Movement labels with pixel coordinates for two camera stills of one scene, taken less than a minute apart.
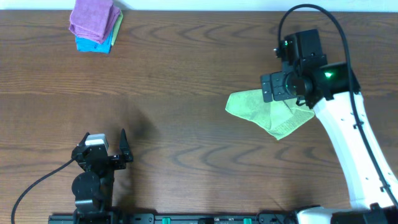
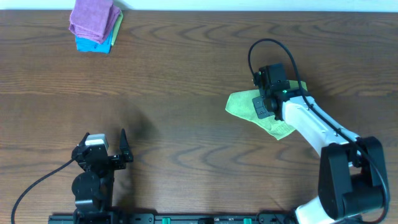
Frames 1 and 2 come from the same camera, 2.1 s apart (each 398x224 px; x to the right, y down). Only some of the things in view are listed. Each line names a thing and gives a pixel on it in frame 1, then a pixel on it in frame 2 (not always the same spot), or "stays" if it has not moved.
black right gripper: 273,87 -> 259,107
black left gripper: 104,159 stays
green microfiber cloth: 277,117 stays
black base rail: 173,218 stays
